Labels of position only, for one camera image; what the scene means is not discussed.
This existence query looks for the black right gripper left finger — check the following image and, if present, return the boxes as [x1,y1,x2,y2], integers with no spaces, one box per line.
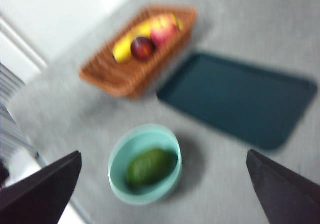
[0,150,83,224]

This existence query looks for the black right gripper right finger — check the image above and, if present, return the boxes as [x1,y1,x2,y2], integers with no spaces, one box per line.
[245,148,320,224]

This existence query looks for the teal ceramic bowl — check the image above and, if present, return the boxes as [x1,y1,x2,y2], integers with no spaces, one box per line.
[107,123,183,206]

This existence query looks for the green avocado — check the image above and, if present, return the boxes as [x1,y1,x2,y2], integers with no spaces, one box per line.
[124,148,179,188]

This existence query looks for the black rectangular tray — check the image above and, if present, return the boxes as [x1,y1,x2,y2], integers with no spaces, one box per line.
[155,50,319,151]

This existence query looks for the brown woven wicker basket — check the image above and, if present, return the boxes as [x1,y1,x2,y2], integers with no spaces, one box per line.
[78,4,200,100]

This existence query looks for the yellow banana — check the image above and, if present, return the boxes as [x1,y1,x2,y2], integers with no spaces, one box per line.
[112,13,185,64]

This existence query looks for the dark red plum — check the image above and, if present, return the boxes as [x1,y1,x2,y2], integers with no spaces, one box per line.
[130,36,156,61]

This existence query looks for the red apple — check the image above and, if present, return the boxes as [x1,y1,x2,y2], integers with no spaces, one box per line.
[149,14,180,50]

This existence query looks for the grey ribbed metal frame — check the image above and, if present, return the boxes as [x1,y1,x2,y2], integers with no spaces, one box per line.
[0,62,48,167]

